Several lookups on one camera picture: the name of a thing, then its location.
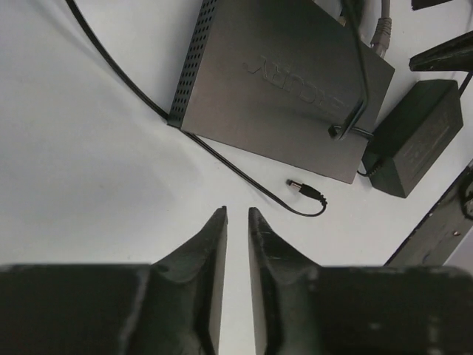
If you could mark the black power adapter brick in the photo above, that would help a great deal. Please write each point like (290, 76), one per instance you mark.
(412, 137)

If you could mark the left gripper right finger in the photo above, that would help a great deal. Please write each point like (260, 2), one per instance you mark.
(283, 319)

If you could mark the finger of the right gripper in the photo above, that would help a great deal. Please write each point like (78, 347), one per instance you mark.
(450, 56)

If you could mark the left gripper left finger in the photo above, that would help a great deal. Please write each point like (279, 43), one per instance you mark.
(185, 293)

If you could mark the black network switch box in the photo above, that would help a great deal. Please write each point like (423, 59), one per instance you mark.
(271, 78)

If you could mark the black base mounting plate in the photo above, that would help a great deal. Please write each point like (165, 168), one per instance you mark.
(442, 229)

